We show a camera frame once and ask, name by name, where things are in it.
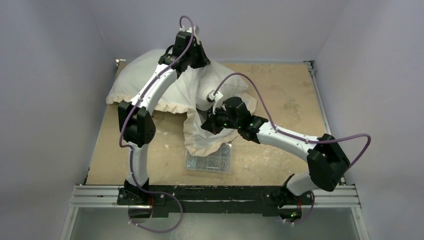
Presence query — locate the dark green cream-frilled pillowcase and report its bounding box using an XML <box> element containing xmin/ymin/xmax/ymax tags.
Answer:
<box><xmin>105</xmin><ymin>49</ymin><xmax>239</xmax><ymax>157</ymax></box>

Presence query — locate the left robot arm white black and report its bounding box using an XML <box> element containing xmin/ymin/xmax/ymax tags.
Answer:
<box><xmin>118</xmin><ymin>29</ymin><xmax>210</xmax><ymax>205</ymax></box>

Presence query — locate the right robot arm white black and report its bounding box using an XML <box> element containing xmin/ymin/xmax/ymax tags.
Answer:
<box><xmin>201</xmin><ymin>97</ymin><xmax>350</xmax><ymax>204</ymax></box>

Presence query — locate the clear plastic screw organizer box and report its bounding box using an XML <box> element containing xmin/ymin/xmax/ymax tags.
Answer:
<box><xmin>185</xmin><ymin>143</ymin><xmax>232</xmax><ymax>174</ymax></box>

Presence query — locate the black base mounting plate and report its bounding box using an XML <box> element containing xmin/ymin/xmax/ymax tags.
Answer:
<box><xmin>116</xmin><ymin>185</ymin><xmax>313</xmax><ymax>218</ymax></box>

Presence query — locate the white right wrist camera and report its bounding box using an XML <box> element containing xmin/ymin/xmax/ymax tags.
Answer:
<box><xmin>206</xmin><ymin>90</ymin><xmax>224</xmax><ymax>108</ymax></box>

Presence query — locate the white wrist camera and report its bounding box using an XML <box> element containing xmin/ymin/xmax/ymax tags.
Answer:
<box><xmin>206</xmin><ymin>90</ymin><xmax>224</xmax><ymax>108</ymax></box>
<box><xmin>179</xmin><ymin>24</ymin><xmax>201</xmax><ymax>45</ymax></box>

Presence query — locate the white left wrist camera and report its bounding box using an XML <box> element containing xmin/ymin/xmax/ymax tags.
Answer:
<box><xmin>179</xmin><ymin>24</ymin><xmax>201</xmax><ymax>45</ymax></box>

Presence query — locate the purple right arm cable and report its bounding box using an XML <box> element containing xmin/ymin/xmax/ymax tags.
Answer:
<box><xmin>211</xmin><ymin>72</ymin><xmax>372</xmax><ymax>226</ymax></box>

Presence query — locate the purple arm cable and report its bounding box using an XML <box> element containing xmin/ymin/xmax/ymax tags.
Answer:
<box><xmin>118</xmin><ymin>15</ymin><xmax>196</xmax><ymax>234</ymax></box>
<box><xmin>211</xmin><ymin>72</ymin><xmax>372</xmax><ymax>226</ymax></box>

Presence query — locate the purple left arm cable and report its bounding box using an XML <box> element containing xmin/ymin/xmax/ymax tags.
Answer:
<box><xmin>118</xmin><ymin>15</ymin><xmax>196</xmax><ymax>234</ymax></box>

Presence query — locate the aluminium frame rail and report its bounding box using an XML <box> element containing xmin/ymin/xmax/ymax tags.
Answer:
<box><xmin>60</xmin><ymin>185</ymin><xmax>369</xmax><ymax>240</ymax></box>

